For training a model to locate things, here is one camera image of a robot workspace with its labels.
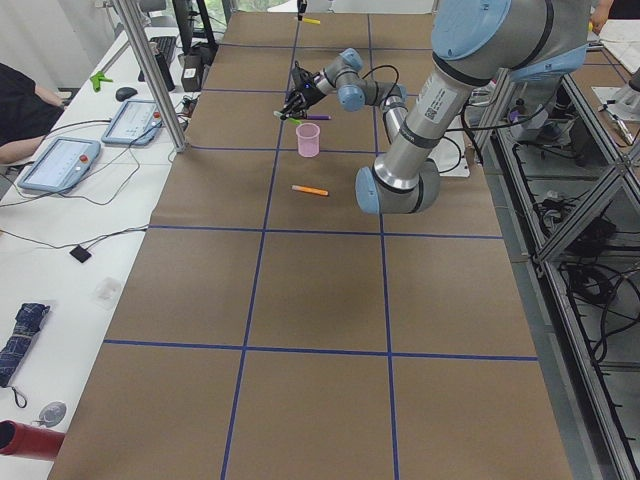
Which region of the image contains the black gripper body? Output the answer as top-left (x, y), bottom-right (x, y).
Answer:
top-left (288, 61), bottom-right (325, 109)

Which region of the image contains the green highlighter pen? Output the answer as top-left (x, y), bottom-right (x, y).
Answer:
top-left (273, 110), bottom-right (303, 125)

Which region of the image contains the orange highlighter pen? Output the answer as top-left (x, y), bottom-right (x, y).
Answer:
top-left (291, 185), bottom-right (329, 197)

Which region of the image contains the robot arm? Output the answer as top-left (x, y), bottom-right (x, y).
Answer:
top-left (277, 1), bottom-right (591, 214)

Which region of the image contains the pink mesh pen holder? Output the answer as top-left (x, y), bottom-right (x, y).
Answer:
top-left (296, 123), bottom-right (320, 158)

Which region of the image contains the black keyboard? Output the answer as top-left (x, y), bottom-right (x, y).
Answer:
top-left (149, 36), bottom-right (177, 91)

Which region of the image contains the far teach pendant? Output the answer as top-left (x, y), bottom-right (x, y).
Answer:
top-left (101, 98), bottom-right (162, 147)

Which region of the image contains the teach pendant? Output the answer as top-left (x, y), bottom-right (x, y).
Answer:
top-left (101, 98), bottom-right (162, 147)
top-left (18, 137), bottom-right (102, 193)

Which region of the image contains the black computer mouse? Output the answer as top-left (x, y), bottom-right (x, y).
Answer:
top-left (115, 87), bottom-right (138, 102)

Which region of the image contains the green plastic clamp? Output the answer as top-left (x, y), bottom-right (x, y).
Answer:
top-left (90, 71), bottom-right (113, 92)

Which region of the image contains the brown paper table mat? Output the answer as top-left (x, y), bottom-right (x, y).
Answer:
top-left (51, 13), bottom-right (572, 479)

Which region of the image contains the near teach pendant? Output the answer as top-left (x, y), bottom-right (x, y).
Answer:
top-left (18, 137), bottom-right (102, 193)

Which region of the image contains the small black puck device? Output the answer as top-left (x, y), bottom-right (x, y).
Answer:
top-left (69, 245), bottom-right (92, 263)

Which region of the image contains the seated person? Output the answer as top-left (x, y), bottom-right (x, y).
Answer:
top-left (1, 64), bottom-right (65, 165)

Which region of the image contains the blue folded umbrella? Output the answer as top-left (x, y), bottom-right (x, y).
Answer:
top-left (1, 303), bottom-right (50, 388)

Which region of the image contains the round metal disc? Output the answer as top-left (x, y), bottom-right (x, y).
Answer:
top-left (37, 401), bottom-right (67, 428)

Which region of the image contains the red cylinder bottle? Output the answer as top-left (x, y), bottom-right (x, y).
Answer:
top-left (0, 420), bottom-right (65, 461)

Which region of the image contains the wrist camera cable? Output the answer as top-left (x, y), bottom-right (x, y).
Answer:
top-left (359, 63), bottom-right (402, 96)

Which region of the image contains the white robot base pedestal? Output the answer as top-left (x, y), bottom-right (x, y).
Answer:
top-left (429, 131), bottom-right (470, 178)

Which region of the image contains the aluminium frame post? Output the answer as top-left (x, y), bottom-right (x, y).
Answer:
top-left (113, 0), bottom-right (187, 153)

